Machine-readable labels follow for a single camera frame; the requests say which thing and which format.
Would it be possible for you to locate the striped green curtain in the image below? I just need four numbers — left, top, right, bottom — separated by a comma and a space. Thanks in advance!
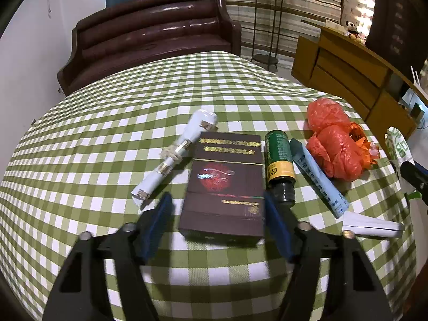
226, 0, 342, 68

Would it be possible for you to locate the white green paper bag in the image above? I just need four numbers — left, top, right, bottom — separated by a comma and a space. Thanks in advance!
384, 126, 416, 202

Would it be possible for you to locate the orange plastic bag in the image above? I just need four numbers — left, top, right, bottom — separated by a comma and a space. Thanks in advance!
350, 123, 380, 169

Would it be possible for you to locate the dark brown leather sofa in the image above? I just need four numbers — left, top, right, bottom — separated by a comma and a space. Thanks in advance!
57, 0, 242, 95

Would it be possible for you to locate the dark maroon box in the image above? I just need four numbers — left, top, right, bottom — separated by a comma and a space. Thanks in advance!
178, 132, 265, 246

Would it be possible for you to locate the black metal plant stand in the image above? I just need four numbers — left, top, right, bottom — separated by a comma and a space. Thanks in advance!
251, 0, 284, 72

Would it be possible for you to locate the white folded paper box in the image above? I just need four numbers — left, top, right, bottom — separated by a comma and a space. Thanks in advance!
342, 211, 405, 238

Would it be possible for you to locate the purple curtain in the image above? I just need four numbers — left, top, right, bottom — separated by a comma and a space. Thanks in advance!
366, 0, 427, 78

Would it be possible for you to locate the white patterned paper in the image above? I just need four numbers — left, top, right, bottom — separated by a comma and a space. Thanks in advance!
131, 109, 218, 210

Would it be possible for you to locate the red plastic bag bundle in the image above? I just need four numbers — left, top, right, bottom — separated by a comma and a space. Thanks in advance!
306, 98, 364, 182

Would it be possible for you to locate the light blue tube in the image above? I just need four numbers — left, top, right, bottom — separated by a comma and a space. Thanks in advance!
289, 138, 349, 219

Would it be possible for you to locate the white wifi router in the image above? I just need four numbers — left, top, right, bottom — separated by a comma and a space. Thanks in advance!
411, 67, 428, 93

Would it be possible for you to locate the wooden TV cabinet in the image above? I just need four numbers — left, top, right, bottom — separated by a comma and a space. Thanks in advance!
292, 20, 427, 147

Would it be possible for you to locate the white box on cabinet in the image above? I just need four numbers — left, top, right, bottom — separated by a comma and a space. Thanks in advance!
325, 20, 347, 35

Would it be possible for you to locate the green yellow can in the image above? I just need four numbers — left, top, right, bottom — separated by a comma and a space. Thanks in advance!
265, 130, 296, 207

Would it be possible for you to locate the mouse plush toy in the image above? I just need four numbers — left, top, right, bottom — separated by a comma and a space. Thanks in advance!
345, 21, 362, 43

